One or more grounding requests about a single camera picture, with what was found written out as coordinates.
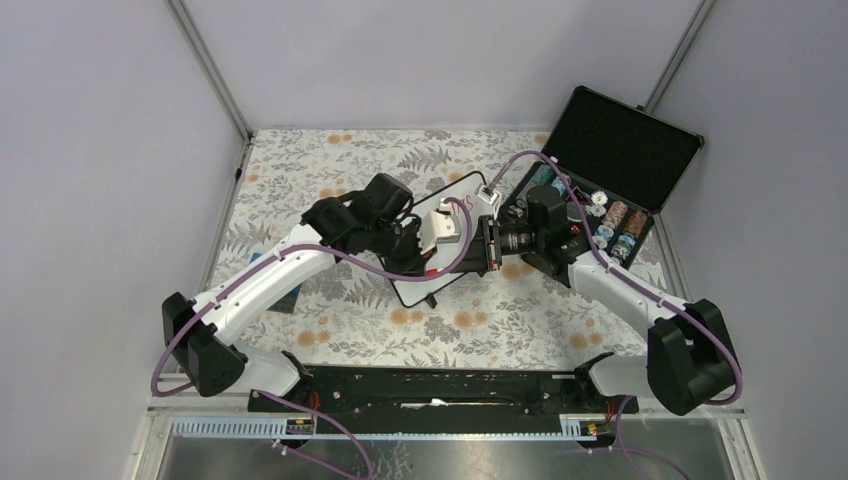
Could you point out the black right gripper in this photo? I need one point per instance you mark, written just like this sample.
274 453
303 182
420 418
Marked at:
485 256

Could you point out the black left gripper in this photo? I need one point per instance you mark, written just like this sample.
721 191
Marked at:
415 263

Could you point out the small white whiteboard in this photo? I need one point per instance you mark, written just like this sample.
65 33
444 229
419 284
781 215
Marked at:
457 197

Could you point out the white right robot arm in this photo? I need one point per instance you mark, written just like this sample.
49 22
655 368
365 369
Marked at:
690 360

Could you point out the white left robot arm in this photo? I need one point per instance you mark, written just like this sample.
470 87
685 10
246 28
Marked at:
201 333

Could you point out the floral patterned table mat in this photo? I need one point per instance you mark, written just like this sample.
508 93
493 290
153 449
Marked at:
513 318

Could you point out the teal poker chip stack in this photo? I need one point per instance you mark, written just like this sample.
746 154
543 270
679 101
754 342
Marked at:
542 176

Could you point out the blue poker chip stack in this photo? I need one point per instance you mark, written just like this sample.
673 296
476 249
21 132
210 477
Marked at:
562 183

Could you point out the grey lego baseplate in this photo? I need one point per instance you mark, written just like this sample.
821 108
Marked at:
285 305

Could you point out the pink poker chip stack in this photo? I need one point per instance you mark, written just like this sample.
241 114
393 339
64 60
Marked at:
606 230

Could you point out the brown poker chip stack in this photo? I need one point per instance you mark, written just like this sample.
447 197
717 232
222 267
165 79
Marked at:
628 238

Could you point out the black poker chip case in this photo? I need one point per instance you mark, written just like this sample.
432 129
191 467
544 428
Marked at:
613 152

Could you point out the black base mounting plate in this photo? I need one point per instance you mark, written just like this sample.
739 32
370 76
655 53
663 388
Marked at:
411 401

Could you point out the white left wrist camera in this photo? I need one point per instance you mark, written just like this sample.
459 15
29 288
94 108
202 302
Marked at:
439 227

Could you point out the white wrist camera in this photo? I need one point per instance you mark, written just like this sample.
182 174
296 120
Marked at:
439 227
489 196

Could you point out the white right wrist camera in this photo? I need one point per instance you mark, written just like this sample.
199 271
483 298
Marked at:
489 196

